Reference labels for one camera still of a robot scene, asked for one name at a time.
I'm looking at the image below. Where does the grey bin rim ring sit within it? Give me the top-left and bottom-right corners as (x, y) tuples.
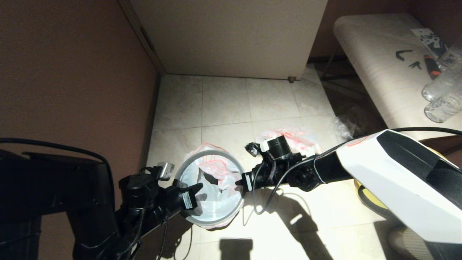
(174, 149), (246, 228)

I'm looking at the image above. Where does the red-printed plastic bag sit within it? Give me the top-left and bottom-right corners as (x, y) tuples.
(176, 142), (244, 230)

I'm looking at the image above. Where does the red-printed bag holding bottles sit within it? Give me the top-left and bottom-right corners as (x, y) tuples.
(257, 127), (322, 156)

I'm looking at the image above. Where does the yellow fabric tote bag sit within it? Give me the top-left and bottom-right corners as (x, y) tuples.
(354, 179), (393, 212)

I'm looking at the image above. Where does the crumpled clear plastic wrap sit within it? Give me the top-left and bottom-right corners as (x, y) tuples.
(331, 116), (356, 141)

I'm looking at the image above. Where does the white wood-grain table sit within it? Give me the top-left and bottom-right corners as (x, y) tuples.
(321, 14), (462, 141)

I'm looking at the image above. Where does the white cabinet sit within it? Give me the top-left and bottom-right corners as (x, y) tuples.
(129, 0), (329, 84)

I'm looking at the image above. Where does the beige ribbed cylinder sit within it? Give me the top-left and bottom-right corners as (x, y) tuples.
(388, 227), (437, 260)

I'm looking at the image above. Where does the clear plastic water bottle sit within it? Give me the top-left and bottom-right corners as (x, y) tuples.
(421, 39), (462, 103)
(424, 92), (462, 124)

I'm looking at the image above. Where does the red and black tool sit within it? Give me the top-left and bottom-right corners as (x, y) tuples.
(423, 55), (442, 80)

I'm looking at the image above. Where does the blue printed paper sheet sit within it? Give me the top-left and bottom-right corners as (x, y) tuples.
(410, 28), (452, 60)

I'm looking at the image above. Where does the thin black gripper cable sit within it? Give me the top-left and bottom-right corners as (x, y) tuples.
(252, 155), (315, 216)

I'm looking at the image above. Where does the black and white wrist camera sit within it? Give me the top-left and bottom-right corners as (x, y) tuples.
(157, 162), (175, 181)
(245, 139), (270, 158)

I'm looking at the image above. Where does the braided black gripper cable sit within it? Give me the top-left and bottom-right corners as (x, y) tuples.
(123, 208), (170, 260)

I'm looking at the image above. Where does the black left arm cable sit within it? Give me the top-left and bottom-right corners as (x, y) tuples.
(0, 138), (109, 174)

